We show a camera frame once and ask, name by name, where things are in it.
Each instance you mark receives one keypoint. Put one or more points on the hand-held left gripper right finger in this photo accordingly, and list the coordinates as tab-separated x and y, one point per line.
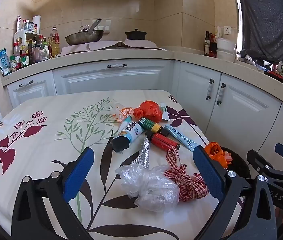
207	172

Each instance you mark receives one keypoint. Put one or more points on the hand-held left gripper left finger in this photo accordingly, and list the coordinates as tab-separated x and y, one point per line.
79	172

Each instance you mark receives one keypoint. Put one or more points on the black trash bin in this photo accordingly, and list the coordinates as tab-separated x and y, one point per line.
239	165

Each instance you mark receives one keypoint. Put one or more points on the orange ribbon bow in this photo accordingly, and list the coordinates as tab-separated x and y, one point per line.
216	152

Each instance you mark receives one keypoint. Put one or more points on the red checked ribbon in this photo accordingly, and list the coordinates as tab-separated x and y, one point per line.
189	187

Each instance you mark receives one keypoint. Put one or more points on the light blue tube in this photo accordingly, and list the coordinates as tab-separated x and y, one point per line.
181	137

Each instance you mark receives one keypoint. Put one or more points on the red bottle black cap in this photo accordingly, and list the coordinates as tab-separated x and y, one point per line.
164	141

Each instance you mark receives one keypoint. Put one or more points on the clear plastic bag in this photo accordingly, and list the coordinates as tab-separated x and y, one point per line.
154	190

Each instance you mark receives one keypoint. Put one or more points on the white teal tube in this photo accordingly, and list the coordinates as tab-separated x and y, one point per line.
129	132

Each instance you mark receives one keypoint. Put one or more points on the silver blister pack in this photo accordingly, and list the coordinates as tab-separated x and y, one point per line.
144	155

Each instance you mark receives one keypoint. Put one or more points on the orange printed clear wrapper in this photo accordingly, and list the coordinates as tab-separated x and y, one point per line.
124	112

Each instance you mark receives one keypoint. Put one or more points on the white small packet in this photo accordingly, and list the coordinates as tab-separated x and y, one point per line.
164	111

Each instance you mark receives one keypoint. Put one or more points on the green bottle yellow cap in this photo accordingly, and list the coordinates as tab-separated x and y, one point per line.
147	123

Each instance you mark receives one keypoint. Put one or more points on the orange plastic bag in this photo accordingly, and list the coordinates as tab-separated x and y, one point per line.
150	110

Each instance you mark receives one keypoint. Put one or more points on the floral tablecloth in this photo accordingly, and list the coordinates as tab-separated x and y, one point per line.
44	155

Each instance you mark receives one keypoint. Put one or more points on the red power strip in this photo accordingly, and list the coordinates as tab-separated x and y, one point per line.
276	74

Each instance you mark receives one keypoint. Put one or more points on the white kitchen cabinet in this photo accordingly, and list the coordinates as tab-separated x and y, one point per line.
86	80

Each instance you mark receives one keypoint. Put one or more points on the white lidded container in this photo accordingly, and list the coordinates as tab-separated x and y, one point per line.
226	44
226	55

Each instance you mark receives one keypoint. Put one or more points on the red packet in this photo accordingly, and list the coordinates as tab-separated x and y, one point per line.
213	47

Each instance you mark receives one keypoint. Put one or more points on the dark olive oil bottle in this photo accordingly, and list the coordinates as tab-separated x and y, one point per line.
207	45

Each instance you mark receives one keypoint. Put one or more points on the beige stove cover cloth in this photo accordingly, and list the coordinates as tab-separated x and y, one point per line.
94	46

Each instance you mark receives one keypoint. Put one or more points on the yellow cooking oil bottle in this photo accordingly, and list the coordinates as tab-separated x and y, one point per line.
54	45

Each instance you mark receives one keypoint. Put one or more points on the cluster of condiment bottles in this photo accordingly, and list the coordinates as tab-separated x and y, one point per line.
29	52

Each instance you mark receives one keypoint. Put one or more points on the blue snack bag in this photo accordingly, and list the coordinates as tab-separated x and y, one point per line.
3	62

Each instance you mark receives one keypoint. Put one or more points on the dark curtain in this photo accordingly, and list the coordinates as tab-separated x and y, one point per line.
266	17

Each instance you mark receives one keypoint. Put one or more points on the steel wok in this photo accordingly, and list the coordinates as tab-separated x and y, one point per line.
84	37

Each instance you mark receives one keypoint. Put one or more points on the black lidded pot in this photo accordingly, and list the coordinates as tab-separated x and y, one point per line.
136	35

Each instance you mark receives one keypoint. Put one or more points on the white paper towel roll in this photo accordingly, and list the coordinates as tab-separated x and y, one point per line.
36	23

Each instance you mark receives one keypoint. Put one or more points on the small white wall socket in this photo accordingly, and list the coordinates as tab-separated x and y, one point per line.
227	30

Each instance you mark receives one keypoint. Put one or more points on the wide white wall socket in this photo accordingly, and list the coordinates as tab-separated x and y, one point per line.
106	25

